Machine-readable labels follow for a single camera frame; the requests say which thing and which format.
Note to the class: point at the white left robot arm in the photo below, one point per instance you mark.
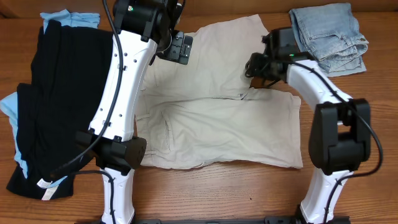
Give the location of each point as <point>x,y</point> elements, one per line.
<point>142,32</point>

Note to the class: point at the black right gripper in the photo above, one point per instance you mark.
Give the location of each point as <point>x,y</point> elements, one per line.
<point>254,66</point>

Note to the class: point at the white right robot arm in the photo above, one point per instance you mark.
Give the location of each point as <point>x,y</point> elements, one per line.
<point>340,137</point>

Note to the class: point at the folded light blue jeans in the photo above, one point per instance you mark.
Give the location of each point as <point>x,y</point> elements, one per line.
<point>330,33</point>

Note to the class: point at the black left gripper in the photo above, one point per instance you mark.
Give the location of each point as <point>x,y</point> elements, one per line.
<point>180,48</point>

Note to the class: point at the beige khaki shorts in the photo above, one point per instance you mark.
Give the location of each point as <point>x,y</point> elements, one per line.
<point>207,111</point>

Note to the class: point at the black garment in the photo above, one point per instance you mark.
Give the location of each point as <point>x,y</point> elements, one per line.
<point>69,72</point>

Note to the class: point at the light blue garment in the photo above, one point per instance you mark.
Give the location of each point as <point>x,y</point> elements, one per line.
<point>70,19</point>

